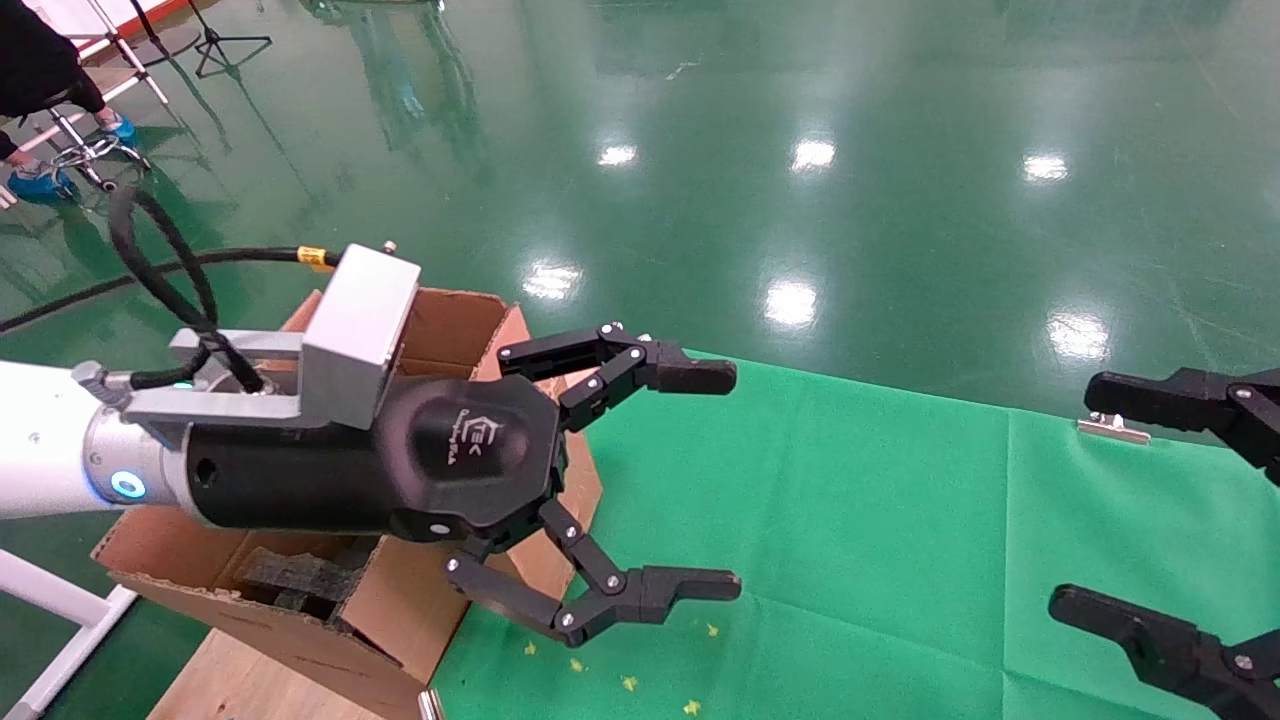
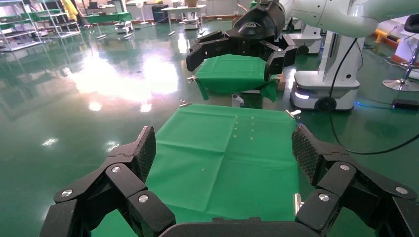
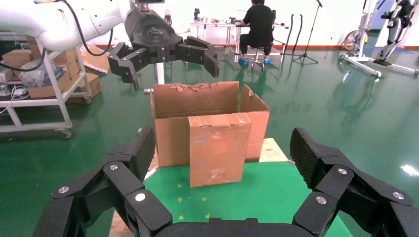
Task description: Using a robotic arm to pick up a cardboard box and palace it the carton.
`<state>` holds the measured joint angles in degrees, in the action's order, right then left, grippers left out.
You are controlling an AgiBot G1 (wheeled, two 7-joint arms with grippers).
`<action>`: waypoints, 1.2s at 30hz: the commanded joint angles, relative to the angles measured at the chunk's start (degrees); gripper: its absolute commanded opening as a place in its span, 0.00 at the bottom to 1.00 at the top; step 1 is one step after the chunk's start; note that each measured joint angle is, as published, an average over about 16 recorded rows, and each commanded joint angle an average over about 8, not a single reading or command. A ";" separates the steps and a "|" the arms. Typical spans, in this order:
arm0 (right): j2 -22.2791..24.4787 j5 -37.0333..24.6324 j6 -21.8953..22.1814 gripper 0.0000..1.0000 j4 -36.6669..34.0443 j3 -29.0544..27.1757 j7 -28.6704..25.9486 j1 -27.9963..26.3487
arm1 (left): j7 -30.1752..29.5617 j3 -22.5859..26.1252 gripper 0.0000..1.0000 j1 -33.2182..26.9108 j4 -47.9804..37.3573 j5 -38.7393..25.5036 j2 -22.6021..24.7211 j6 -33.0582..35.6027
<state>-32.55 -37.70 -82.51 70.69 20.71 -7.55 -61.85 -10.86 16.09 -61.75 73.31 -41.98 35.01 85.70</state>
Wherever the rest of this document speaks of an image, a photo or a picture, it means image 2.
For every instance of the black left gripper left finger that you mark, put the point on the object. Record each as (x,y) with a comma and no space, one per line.
(124,176)

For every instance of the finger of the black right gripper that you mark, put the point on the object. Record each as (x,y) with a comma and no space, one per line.
(276,62)
(209,49)

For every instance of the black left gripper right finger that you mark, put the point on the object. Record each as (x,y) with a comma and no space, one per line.
(340,180)

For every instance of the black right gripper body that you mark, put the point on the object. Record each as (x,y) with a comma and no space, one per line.
(255,26)

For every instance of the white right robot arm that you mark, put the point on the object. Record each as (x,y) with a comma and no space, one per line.
(343,16)

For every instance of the small white robot base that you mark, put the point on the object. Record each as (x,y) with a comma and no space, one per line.
(123,27)
(191,23)

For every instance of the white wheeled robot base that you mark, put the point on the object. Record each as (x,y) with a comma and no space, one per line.
(307,39)

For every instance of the black power adapter box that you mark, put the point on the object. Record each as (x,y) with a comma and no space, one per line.
(406,104)

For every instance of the small brown wooden block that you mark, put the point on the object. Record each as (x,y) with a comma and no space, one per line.
(281,83)

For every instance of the green cloth covered table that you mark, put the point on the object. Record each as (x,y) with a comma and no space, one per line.
(229,72)

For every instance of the small silver clip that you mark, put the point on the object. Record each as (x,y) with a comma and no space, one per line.
(192,78)

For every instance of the white work table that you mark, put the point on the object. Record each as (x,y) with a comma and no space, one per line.
(183,8)

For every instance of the silver binder clip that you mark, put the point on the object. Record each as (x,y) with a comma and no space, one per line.
(293,113)
(297,202)
(185,104)

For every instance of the white wheeled robot with column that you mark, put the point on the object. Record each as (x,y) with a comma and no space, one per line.
(327,88)

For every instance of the white standing fan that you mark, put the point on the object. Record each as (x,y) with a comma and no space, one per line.
(141,4)

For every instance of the green tablecloth with yellow stars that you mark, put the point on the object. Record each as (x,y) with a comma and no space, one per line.
(212,157)

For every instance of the long green covered table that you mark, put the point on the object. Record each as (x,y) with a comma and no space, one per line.
(108,17)

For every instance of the orange yellow floor barrier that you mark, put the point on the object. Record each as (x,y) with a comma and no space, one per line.
(381,34)

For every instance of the chrome bar stool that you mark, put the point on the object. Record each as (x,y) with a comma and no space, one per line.
(401,85)

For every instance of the metal storage rack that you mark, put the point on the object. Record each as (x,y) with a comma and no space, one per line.
(16,34)
(65,32)

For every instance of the yellow hanging garment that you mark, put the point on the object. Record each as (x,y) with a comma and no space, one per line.
(69,9)

